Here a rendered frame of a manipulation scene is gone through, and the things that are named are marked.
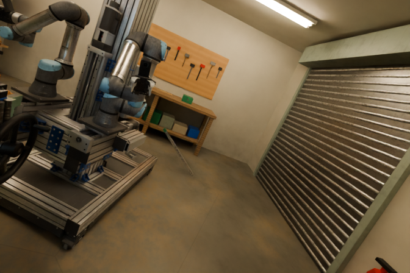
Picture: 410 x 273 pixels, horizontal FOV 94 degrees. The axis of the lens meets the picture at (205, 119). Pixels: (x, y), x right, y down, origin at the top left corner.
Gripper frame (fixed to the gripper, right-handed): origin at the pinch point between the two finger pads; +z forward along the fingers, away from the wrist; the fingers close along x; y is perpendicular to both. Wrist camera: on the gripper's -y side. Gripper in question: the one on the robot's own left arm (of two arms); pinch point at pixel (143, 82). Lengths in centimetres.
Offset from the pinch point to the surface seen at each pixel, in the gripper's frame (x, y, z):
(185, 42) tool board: -60, -56, -316
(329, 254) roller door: -214, 131, -27
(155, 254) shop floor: -34, 130, -34
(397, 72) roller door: -251, -68, -69
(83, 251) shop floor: 15, 123, -32
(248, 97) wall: -215, 13, -287
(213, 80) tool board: -131, -1, -301
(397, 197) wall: -227, 46, -10
